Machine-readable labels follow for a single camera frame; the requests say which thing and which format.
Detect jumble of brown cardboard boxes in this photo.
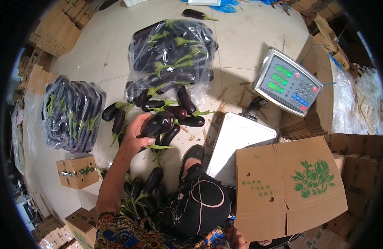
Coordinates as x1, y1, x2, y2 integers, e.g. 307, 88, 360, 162
286, 0, 363, 71

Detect open plain cardboard box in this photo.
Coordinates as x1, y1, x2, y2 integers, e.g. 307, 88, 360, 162
65, 207, 99, 249

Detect person's body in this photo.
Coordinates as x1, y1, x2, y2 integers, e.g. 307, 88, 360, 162
94, 212, 232, 249

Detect person's legs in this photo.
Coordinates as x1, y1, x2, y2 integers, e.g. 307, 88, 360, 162
162, 144, 233, 238

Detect bunch of long eggplants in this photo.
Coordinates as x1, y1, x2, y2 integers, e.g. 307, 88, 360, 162
100, 166, 179, 220

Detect stacks of small printed boxes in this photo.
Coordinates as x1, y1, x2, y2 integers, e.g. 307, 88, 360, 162
31, 215, 84, 249

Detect pile of brown folded cartons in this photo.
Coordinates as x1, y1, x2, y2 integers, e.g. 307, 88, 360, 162
27, 0, 96, 58

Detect blue plastic sheet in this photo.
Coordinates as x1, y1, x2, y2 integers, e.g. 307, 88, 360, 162
180, 0, 274, 13

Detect round dark purple eggplant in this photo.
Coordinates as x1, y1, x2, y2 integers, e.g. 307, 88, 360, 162
140, 111, 176, 139

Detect heap of clear plastic bags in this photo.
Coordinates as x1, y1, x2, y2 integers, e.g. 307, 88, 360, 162
331, 66, 383, 136

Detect heap of printed cartons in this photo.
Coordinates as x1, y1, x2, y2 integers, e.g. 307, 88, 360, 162
291, 133, 383, 249

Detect person's right hand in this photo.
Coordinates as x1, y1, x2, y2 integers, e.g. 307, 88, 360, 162
225, 227, 251, 249

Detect electronic platform scale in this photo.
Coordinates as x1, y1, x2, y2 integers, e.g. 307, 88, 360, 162
206, 47, 324, 188

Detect cardboard box with green print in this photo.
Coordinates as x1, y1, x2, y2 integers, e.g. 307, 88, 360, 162
234, 136, 348, 243

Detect tied clear bag of eggplants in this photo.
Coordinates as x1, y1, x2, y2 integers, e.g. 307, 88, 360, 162
41, 75, 107, 154

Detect row of upright flat cartons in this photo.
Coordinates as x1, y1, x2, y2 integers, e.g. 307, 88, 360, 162
18, 47, 57, 95

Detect pile of loose eggplants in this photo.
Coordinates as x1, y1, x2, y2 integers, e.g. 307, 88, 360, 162
101, 85, 216, 159

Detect single eggplant with green stem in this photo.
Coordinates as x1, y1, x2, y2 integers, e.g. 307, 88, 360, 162
182, 9, 220, 22

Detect large clear bag of eggplants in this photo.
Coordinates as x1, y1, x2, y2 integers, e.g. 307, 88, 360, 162
126, 19, 219, 105

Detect person's left hand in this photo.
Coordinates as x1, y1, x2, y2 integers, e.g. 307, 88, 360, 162
118, 113, 156, 160

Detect tall stack of flat cartons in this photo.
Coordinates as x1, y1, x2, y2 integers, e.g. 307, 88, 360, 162
279, 35, 338, 141

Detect white foam tray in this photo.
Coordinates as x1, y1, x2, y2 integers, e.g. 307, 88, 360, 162
123, 0, 152, 8
187, 0, 221, 6

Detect small closed cardboard box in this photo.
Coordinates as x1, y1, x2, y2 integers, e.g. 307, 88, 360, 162
56, 154, 100, 190

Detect bundle of clear plastic film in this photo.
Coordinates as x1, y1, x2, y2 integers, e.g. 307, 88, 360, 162
11, 90, 44, 176

